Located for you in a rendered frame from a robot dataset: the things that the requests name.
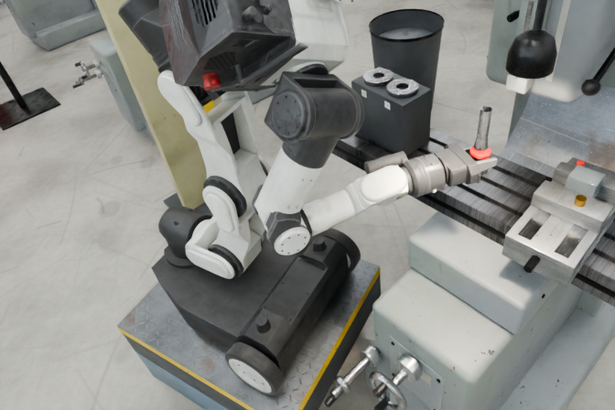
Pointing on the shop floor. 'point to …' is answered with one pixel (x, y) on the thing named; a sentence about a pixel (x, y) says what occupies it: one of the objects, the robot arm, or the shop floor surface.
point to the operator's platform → (220, 377)
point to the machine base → (561, 362)
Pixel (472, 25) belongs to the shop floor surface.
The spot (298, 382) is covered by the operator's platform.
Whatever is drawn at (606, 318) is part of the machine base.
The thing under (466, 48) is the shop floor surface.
